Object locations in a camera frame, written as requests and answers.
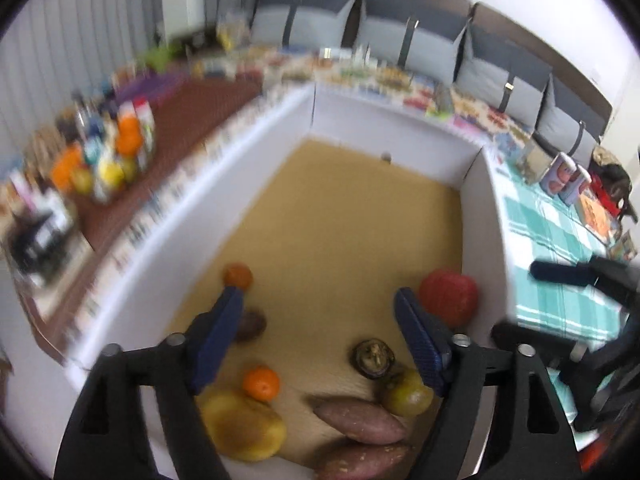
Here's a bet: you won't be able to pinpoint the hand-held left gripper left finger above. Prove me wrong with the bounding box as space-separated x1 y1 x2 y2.
54 285 246 480

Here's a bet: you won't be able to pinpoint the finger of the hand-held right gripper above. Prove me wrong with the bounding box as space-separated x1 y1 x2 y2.
491 321 588 376
529 256 640 306

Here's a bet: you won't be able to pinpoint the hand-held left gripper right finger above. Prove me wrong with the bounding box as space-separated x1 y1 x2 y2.
394 287 583 480

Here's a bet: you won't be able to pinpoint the dark purple round fruit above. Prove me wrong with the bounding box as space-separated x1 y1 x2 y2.
350 339 397 380
235 307 267 343

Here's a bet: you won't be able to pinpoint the red apple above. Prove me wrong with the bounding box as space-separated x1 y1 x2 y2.
419 268 479 328

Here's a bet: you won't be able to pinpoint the small orange tangerine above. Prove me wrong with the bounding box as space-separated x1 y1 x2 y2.
242 366 281 402
222 262 254 291

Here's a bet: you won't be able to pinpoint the green-brown round fruit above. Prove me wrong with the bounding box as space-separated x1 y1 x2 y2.
377 367 435 417

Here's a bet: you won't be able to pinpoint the yellow round fruit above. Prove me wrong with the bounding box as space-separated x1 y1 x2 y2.
202 391 288 462

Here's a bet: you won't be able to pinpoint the brown sweet potato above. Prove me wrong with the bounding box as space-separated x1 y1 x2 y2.
312 442 413 480
312 399 408 445

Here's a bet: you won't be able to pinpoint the white cardboard box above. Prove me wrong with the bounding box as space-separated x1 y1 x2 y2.
62 80 516 480

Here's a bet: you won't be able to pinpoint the green checked tablecloth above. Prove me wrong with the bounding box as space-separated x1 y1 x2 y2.
492 160 631 451

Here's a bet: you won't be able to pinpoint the orange book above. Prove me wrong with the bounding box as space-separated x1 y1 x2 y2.
577 192 621 241

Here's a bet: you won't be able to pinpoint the colourful small packet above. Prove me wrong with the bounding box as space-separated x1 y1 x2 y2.
610 232 640 263

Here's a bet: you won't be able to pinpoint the dark cloth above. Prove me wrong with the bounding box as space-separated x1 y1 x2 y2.
590 145 640 223

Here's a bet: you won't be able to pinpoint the clear plastic container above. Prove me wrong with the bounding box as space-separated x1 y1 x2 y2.
517 137 553 186

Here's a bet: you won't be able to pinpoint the grey cushion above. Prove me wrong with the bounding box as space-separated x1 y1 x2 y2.
532 77 613 166
250 0 363 56
452 25 556 126
357 2 473 83

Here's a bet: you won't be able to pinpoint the black device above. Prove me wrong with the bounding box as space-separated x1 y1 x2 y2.
5 200 81 286

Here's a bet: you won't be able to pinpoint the group of colourful bottles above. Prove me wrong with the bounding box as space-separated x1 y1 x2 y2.
50 92 158 206

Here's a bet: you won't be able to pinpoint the brown mat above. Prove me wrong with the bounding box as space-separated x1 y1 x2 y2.
30 77 266 351

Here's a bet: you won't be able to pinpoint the grey window blinds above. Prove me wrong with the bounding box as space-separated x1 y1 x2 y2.
0 0 211 161

